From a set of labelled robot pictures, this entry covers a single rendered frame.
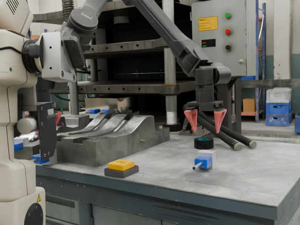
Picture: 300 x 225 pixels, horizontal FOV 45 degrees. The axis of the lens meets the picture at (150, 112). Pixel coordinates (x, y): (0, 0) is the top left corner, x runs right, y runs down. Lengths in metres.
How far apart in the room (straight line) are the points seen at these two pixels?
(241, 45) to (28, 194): 1.26
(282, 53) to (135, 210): 6.56
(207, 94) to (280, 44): 6.44
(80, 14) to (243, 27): 1.04
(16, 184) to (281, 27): 6.91
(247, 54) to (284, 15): 5.71
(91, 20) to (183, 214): 0.61
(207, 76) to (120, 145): 0.44
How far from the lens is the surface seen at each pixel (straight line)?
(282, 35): 7.55
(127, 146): 1.39
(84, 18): 1.02
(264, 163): 1.28
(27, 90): 1.07
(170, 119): 1.93
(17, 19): 1.03
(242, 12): 1.89
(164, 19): 1.25
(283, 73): 7.53
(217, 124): 1.14
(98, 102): 2.30
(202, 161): 1.15
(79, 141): 1.35
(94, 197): 1.29
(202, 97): 1.14
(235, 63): 1.89
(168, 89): 1.89
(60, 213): 1.46
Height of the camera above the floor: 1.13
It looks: 7 degrees down
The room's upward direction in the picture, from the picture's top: 2 degrees counter-clockwise
